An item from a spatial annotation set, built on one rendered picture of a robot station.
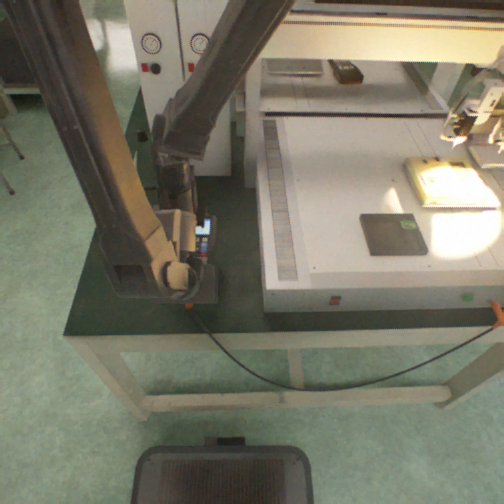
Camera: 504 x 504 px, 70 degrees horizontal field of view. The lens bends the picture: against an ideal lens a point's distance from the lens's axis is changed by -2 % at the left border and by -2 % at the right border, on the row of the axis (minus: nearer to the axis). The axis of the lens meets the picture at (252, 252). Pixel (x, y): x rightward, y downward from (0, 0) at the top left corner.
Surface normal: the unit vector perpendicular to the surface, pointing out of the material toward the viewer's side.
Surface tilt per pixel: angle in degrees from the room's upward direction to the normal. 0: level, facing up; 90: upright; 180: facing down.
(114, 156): 73
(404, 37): 90
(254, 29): 113
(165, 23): 90
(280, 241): 0
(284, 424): 0
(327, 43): 90
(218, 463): 0
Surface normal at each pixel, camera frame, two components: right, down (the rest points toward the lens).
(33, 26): -0.22, 0.53
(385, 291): 0.04, 0.78
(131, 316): 0.03, -0.62
